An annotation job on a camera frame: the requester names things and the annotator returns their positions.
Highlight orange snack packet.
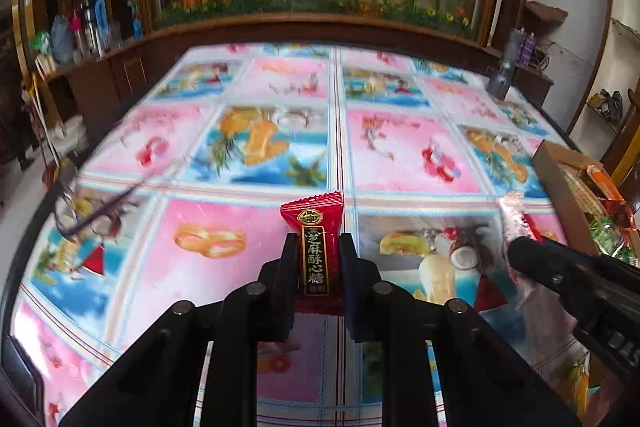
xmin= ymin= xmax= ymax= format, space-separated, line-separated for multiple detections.
xmin=585 ymin=164 xmax=626 ymax=202

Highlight pale blue plastic bag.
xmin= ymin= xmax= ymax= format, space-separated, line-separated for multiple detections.
xmin=50 ymin=14 xmax=75 ymax=65

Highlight blue white carton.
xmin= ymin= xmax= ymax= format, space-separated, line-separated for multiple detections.
xmin=92 ymin=0 xmax=109 ymax=52

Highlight red candy packet black label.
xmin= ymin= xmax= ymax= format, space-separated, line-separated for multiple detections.
xmin=279 ymin=191 xmax=346 ymax=315

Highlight shallow cardboard box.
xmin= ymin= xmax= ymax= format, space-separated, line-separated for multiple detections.
xmin=531 ymin=141 xmax=640 ymax=268

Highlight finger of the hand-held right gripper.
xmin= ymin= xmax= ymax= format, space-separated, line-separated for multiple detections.
xmin=507 ymin=235 xmax=601 ymax=308

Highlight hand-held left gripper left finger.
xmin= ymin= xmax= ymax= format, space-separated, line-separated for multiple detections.
xmin=60 ymin=233 xmax=301 ymax=427

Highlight small wall shelf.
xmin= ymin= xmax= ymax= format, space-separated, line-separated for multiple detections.
xmin=585 ymin=88 xmax=626 ymax=128

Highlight black-rimmed dining table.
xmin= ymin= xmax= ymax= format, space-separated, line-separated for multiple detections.
xmin=0 ymin=39 xmax=601 ymax=427

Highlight dark wooden cabinet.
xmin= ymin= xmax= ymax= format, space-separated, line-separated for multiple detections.
xmin=30 ymin=14 xmax=556 ymax=118

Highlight thin-framed eyeglasses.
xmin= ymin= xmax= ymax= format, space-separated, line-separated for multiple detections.
xmin=52 ymin=154 xmax=188 ymax=244

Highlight green plastic bag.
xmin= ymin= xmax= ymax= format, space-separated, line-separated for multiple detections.
xmin=31 ymin=31 xmax=52 ymax=58

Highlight green-ended cracker packet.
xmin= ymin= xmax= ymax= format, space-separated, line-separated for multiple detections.
xmin=562 ymin=167 xmax=601 ymax=218

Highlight red gold-print snack packet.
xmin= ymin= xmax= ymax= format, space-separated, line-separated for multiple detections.
xmin=602 ymin=199 xmax=636 ymax=228

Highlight shiny red silver packet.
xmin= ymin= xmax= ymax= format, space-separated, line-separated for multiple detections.
xmin=497 ymin=191 xmax=546 ymax=243

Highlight wire basket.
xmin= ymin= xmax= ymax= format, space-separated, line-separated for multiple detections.
xmin=532 ymin=39 xmax=557 ymax=70

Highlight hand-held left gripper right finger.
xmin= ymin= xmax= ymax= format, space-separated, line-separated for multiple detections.
xmin=339 ymin=233 xmax=581 ymax=427

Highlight grey flashlight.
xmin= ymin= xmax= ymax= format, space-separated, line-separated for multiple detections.
xmin=486 ymin=28 xmax=523 ymax=100

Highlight green snack packet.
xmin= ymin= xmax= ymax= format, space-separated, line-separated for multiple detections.
xmin=587 ymin=217 xmax=633 ymax=260

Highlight red-capped bottle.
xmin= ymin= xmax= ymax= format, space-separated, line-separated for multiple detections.
xmin=70 ymin=9 xmax=86 ymax=58

